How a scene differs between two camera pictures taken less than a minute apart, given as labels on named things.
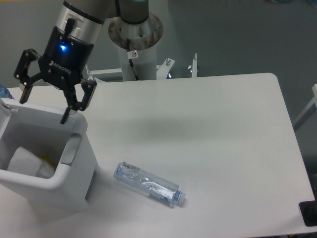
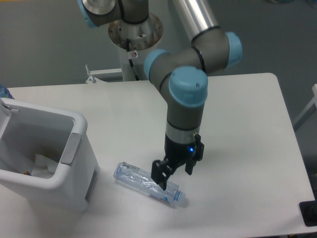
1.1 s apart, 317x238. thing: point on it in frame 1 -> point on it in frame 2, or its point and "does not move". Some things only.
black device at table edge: [308, 210] does not move
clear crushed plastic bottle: [155, 187] does not move
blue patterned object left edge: [4, 92] does not move
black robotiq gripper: [62, 63] -> [176, 153]
